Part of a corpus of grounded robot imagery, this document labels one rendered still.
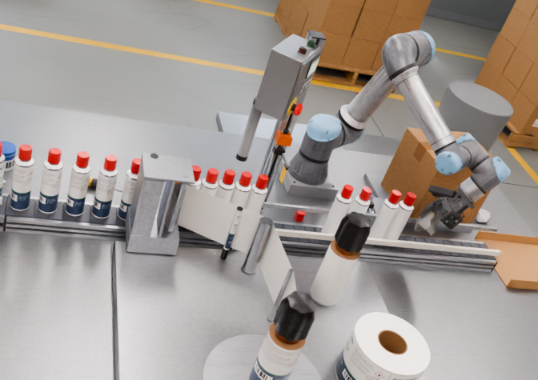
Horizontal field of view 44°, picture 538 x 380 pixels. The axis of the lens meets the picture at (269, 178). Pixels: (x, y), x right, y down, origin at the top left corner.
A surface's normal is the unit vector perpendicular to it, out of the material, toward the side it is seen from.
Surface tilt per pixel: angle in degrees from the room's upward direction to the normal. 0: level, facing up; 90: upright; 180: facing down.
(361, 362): 90
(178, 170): 0
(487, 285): 0
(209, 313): 0
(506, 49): 90
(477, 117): 94
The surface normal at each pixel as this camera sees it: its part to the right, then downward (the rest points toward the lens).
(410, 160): -0.90, -0.03
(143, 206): 0.20, 0.59
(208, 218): -0.27, 0.47
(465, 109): -0.62, 0.34
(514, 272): 0.29, -0.79
